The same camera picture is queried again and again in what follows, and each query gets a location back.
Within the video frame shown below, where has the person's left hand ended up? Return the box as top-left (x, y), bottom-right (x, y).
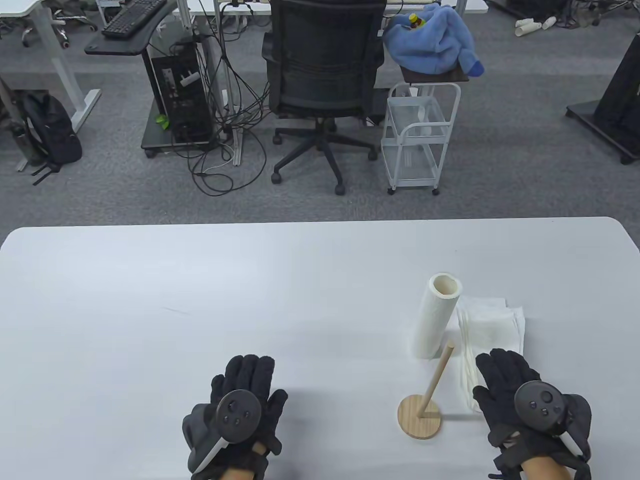
top-left (181, 354), bottom-right (289, 480)

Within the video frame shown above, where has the person's right hand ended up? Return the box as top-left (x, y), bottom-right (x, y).
top-left (472, 348), bottom-right (593, 480)

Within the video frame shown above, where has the pile of paper towel sheets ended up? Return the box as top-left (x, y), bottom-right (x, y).
top-left (452, 295), bottom-right (527, 415)

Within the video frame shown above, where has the white paper towel roll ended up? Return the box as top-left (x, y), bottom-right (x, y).
top-left (411, 272), bottom-right (463, 361)

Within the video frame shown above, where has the wooden paper towel holder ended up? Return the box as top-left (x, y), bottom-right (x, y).
top-left (397, 341), bottom-right (456, 440)

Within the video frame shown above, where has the person's left forearm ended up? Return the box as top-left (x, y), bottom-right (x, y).
top-left (218, 442), bottom-right (266, 480)

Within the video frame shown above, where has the person's right forearm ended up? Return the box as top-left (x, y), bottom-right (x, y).
top-left (520, 457), bottom-right (571, 480)

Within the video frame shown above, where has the black left hand controller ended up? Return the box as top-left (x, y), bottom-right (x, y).
top-left (181, 389), bottom-right (264, 475)

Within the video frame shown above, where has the black hand controller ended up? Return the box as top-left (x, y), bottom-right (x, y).
top-left (181, 389), bottom-right (264, 475)
top-left (514, 381), bottom-right (592, 461)

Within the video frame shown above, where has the black right hand controller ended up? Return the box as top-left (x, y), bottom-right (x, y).
top-left (514, 381), bottom-right (592, 461)

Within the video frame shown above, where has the black wheeled computer platform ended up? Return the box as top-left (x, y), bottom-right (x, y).
top-left (141, 97), bottom-right (221, 159)

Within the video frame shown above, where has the black computer tower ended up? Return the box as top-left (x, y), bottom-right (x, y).
top-left (142, 42), bottom-right (217, 146)

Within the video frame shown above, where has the brown stool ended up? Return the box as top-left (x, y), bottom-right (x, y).
top-left (401, 65), bottom-right (471, 84)

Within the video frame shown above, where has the black floor stand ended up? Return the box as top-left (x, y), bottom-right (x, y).
top-left (565, 30), bottom-right (640, 166)

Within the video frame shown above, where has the black backpack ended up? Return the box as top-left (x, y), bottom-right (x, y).
top-left (15, 90), bottom-right (83, 186)

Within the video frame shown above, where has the grey water bottle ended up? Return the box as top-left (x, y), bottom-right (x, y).
top-left (6, 122), bottom-right (36, 167)

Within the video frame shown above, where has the black office chair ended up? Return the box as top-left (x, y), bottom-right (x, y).
top-left (261, 0), bottom-right (387, 196)

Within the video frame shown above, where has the blue fleece jacket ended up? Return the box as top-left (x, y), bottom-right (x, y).
top-left (383, 2), bottom-right (486, 77)

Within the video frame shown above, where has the black keyboard tray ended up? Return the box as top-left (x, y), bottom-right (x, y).
top-left (84, 0), bottom-right (178, 56)

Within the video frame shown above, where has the white desk with slanted leg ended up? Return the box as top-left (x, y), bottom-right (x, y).
top-left (0, 0), bottom-right (102, 172)

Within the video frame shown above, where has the black keyboard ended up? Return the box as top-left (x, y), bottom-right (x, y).
top-left (101, 0), bottom-right (168, 40)

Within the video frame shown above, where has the chrome chair base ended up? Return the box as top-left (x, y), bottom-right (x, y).
top-left (52, 9), bottom-right (99, 33)
top-left (21, 25), bottom-right (71, 50)

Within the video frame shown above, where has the tangle of black cables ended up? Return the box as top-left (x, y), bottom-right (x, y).
top-left (172, 0), bottom-right (273, 197)

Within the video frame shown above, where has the white wire cart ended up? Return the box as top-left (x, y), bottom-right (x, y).
top-left (381, 82), bottom-right (462, 196)

